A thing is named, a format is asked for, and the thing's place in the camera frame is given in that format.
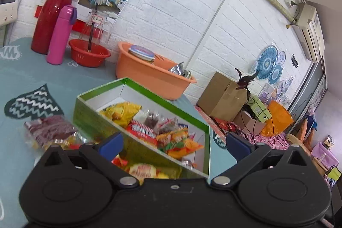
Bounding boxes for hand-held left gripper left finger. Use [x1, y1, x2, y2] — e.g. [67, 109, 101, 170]
[36, 132, 139, 187]

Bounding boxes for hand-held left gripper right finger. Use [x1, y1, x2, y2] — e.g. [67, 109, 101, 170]
[210, 132, 314, 188]

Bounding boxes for green cardboard box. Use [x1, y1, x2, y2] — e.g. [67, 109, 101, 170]
[73, 77, 211, 179]

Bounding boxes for pile of assorted snack packets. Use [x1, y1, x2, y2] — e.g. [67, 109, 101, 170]
[99, 101, 205, 159]

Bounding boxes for red printed bag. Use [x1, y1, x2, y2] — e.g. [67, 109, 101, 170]
[215, 121, 242, 135]

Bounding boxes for small cardboard box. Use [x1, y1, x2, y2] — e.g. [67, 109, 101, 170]
[234, 109, 268, 135]

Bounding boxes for clear wrapped snack packet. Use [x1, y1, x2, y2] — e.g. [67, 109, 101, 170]
[44, 136, 103, 154]

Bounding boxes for small green box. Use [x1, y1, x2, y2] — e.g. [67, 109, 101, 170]
[246, 94, 272, 123]

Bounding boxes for yellow red snack packet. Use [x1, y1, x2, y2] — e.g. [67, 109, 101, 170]
[128, 162, 183, 180]

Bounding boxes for large cardboard box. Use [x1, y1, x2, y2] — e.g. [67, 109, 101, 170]
[197, 72, 249, 122]

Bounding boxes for orange plastic bag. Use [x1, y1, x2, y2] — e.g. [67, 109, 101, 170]
[260, 100, 294, 138]

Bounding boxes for dark red snack packet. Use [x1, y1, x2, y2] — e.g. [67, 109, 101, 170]
[24, 114, 78, 150]

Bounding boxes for purple leafed plant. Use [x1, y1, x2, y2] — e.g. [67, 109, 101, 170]
[234, 68, 259, 100]

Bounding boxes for orange plastic basin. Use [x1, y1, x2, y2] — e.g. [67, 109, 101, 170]
[116, 41, 197, 101]

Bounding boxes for large blue paper fan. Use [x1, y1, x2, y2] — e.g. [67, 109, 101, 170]
[256, 45, 278, 81]

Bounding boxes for red plastic basin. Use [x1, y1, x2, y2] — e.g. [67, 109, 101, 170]
[69, 39, 111, 68]

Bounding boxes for purple basket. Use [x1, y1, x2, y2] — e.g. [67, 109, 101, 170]
[310, 141, 340, 168]

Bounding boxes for round patterned tin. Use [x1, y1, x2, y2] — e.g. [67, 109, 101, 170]
[128, 46, 155, 65]

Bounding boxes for metal bowl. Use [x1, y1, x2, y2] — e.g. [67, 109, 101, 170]
[168, 62, 192, 78]

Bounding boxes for grey framed window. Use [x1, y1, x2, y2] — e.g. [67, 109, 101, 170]
[289, 57, 328, 122]

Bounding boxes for glass pitcher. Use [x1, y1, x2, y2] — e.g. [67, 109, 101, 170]
[79, 10, 114, 48]

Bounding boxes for pink bottle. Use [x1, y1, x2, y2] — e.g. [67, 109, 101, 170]
[46, 5, 78, 65]

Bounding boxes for white air conditioner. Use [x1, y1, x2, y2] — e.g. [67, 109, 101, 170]
[294, 2, 325, 63]

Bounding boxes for red thermos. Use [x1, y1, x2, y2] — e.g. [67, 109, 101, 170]
[31, 0, 78, 55]

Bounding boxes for white machine with screen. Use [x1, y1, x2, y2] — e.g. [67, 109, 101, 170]
[0, 0, 30, 48]

